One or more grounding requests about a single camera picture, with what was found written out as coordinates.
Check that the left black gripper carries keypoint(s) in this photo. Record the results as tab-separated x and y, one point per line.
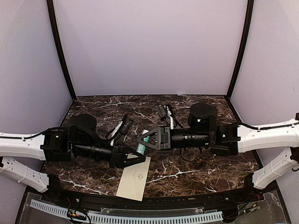
118	157

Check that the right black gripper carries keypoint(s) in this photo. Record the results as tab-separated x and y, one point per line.
163	138

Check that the cream paper envelope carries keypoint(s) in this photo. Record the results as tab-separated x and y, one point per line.
133	181

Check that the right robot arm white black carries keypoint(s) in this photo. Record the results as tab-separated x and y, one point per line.
231	139

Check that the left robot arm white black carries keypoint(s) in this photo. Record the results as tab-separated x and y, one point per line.
61	144

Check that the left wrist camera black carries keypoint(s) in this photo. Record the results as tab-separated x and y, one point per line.
120	130

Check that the white slotted cable duct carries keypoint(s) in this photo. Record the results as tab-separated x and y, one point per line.
97	218

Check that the black front table rail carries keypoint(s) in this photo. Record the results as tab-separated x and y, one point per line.
94	191

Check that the small circuit board with wires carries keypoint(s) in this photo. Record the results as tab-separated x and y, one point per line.
74	215

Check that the right black frame post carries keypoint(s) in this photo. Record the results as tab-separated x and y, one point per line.
241	50

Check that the black frame post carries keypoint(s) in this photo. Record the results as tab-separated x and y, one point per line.
59	48
241	50

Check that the left black frame post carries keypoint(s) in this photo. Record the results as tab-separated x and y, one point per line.
59	48

